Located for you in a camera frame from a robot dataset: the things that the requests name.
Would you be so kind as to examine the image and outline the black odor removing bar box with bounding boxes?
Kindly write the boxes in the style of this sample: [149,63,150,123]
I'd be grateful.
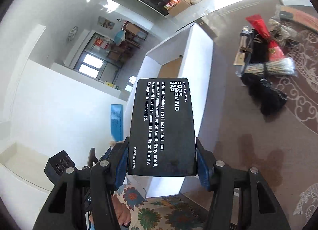
[128,78,197,177]

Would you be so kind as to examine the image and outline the black beaded fabric pouch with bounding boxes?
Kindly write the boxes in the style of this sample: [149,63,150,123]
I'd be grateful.
[241,73,288,116]

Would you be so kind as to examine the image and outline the red snack packet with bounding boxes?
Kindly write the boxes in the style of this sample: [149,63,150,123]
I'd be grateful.
[246,14,285,61]

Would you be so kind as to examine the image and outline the black velvet pouch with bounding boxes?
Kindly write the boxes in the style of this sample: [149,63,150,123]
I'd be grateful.
[246,29,269,64]

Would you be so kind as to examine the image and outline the gold cosmetic tube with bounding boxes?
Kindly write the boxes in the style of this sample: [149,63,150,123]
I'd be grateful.
[233,25,253,66]

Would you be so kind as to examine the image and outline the rhinestone silver bow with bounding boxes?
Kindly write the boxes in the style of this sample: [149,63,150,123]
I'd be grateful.
[269,18,297,46]

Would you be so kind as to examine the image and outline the person right hand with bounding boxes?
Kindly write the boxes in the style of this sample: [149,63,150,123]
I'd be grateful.
[108,194,132,229]

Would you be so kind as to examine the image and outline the blue white small carton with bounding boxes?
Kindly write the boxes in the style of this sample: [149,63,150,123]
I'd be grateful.
[111,104,123,142]

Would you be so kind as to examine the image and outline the large white open box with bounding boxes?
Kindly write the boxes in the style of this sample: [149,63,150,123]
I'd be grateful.
[123,24,213,198]

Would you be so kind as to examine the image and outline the bagged dark clothing package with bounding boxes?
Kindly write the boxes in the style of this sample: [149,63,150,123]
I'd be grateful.
[275,5,318,32]

